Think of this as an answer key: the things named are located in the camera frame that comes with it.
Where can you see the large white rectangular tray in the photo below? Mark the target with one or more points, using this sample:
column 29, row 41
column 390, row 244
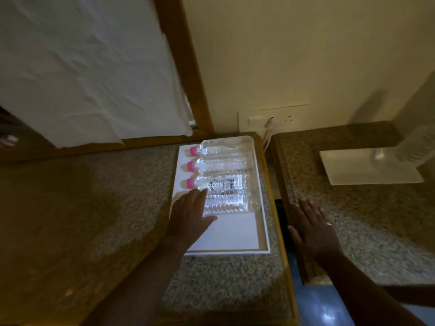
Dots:
column 231, row 234

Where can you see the white wrinkled cloth sheet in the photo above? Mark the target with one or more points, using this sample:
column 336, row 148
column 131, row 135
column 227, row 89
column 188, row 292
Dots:
column 85, row 64

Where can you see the person's left hand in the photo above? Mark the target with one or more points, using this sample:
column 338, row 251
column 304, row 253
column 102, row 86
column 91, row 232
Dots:
column 187, row 224

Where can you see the person's right forearm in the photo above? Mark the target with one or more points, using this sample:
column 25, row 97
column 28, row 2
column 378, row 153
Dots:
column 363, row 295

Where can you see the white wall socket plate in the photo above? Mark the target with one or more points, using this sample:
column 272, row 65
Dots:
column 251, row 120

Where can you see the person's left forearm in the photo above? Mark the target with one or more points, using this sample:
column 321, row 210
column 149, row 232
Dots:
column 136, row 288

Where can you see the person's right hand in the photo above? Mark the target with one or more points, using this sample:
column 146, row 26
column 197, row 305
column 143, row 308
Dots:
column 316, row 234

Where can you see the clear water bottle black label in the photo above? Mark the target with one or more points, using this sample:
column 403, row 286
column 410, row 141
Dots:
column 234, row 183

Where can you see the wooden frame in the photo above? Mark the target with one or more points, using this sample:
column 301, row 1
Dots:
column 183, row 47

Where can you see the clear pink-capped water bottle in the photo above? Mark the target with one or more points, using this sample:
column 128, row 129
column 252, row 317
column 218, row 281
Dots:
column 224, row 147
column 231, row 203
column 221, row 163
column 416, row 145

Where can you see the small white tray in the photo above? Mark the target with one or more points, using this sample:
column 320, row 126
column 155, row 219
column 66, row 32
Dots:
column 357, row 169

